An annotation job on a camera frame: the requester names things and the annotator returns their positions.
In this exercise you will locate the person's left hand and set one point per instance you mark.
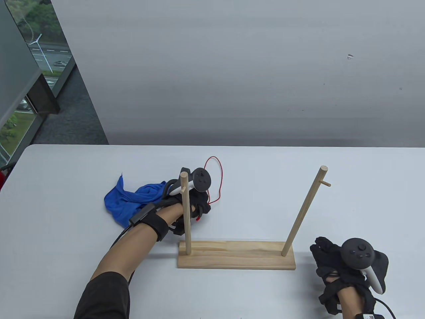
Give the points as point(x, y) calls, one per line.
point(199, 206)

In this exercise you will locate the blue towel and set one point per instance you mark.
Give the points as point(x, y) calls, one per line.
point(126, 202)

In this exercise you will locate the glass window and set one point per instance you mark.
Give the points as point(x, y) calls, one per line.
point(40, 40)

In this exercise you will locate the wooden rack with posts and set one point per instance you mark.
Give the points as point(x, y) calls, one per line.
point(232, 254)

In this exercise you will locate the red object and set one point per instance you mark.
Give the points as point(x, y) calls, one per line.
point(2, 181)

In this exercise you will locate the person's right forearm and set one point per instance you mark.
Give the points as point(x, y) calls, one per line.
point(350, 304)

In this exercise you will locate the person's left forearm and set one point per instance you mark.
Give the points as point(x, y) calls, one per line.
point(126, 252)

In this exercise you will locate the person's right hand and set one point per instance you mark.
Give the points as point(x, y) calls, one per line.
point(327, 259)

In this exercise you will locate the black and white controller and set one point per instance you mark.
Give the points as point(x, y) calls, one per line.
point(201, 179)
point(357, 254)

